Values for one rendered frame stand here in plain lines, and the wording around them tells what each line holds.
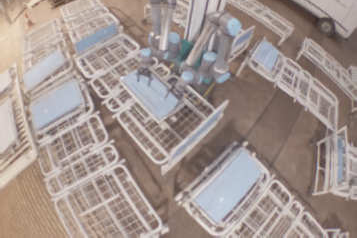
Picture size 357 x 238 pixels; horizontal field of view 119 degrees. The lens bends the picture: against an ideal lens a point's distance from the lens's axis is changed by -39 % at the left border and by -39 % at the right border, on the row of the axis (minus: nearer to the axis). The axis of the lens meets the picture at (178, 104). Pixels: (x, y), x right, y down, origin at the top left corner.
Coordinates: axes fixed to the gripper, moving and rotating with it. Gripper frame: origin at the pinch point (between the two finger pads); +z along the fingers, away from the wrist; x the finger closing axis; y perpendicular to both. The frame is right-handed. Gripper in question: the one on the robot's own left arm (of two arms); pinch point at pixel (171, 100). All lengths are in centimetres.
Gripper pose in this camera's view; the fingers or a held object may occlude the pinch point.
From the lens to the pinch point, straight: 160.4
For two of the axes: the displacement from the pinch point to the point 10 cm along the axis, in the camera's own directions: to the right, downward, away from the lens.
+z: -4.4, 6.3, 6.4
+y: -5.7, 3.5, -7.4
